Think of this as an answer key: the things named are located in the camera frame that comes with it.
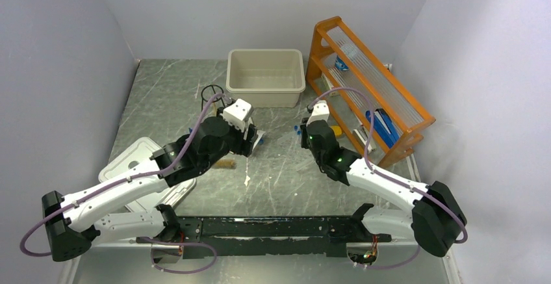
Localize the beige plastic bin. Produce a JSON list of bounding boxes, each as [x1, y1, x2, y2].
[[225, 49, 305, 108]]

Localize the black metal tripod stand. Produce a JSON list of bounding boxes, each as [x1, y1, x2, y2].
[[200, 84, 225, 108]]

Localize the yellow grey sponge block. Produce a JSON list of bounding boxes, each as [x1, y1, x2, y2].
[[330, 125, 343, 138]]

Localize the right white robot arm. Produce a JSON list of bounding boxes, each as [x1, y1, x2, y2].
[[300, 118, 468, 257]]

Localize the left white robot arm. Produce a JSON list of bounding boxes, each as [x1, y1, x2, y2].
[[42, 116, 258, 262]]

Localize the blue folder on shelf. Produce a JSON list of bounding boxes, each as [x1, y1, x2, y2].
[[374, 109, 399, 148]]

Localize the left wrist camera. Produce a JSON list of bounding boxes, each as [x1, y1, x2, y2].
[[222, 99, 253, 133]]

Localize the blue white cup on shelf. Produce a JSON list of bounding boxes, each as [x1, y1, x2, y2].
[[334, 56, 350, 71]]

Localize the orange wooden shelf rack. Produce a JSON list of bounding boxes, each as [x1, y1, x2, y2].
[[305, 16, 435, 168]]

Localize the white bin lid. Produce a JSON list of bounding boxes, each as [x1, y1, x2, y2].
[[97, 136, 197, 214]]

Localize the white powder bag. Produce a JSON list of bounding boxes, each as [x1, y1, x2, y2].
[[253, 130, 266, 149]]

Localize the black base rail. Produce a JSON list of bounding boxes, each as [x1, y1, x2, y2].
[[154, 215, 392, 259]]

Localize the brown test tube brush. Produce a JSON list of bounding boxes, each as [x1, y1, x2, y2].
[[212, 159, 237, 170]]

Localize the clear test tube rack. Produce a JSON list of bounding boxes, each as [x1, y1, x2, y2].
[[277, 133, 322, 175]]

